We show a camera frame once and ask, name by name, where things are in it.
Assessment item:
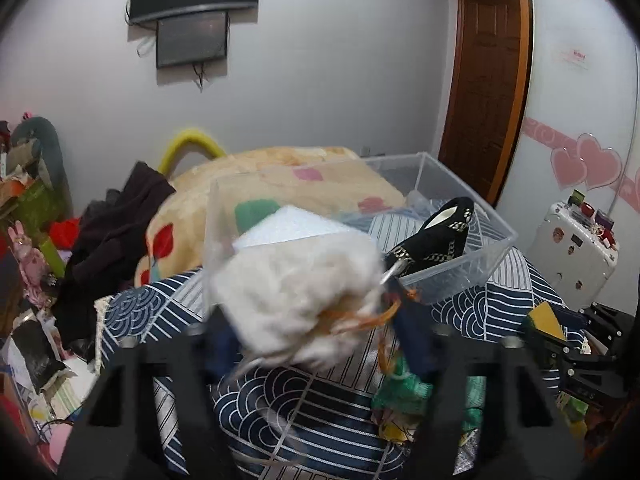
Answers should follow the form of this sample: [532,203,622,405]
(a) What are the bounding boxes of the yellow green sponge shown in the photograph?
[524,302,569,339]

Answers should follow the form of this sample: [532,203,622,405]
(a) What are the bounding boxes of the wooden door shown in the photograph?
[410,0,533,207]

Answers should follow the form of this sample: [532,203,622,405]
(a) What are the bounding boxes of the white suitcase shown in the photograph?
[526,201,621,312]

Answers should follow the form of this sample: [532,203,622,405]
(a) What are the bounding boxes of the pink bunny toy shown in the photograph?
[6,220,57,307]

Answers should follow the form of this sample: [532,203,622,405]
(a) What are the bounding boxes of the pile of papers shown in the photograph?
[0,307,97,443]

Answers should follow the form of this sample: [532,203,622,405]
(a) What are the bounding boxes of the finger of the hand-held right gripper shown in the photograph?
[524,327,592,368]

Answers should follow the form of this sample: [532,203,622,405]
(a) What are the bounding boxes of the pink heart wall decoration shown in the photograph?
[549,132,624,192]

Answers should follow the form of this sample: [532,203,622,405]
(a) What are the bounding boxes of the white foam block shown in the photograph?
[231,204,358,251]

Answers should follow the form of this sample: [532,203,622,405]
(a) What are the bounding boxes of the grey plush toy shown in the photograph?
[9,116,72,213]

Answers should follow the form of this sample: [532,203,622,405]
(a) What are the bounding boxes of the black patterned shoe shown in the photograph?
[382,196,476,277]

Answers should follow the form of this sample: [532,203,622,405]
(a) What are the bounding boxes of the navy wave-patterned quilt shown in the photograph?
[95,204,587,480]

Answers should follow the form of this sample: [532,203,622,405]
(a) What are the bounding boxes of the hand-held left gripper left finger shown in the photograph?
[59,304,244,480]

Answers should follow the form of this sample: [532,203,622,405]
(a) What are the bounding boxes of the red cloth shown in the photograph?
[48,216,85,252]

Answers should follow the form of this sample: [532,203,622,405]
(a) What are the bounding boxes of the dark clothing pile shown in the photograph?
[54,160,177,362]

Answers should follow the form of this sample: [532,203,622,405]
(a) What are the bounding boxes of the small dark wall screen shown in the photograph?
[155,10,231,70]

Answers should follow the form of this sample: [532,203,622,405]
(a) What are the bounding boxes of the beige floral blanket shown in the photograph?
[134,146,407,287]

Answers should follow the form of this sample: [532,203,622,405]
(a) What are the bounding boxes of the small items on suitcase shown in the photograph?
[566,189,620,250]

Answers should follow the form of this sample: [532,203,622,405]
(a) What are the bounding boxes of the yellow foam tube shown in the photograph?
[159,129,228,177]

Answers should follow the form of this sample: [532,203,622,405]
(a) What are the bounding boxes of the green cloth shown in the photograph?
[371,360,485,443]

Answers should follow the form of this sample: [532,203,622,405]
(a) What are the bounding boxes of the white fluffy plush toy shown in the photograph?
[210,234,387,371]

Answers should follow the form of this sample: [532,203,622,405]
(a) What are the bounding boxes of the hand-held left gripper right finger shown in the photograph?
[387,280,587,480]

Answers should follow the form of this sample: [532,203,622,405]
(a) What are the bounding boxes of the clear plastic storage box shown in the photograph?
[204,152,519,311]

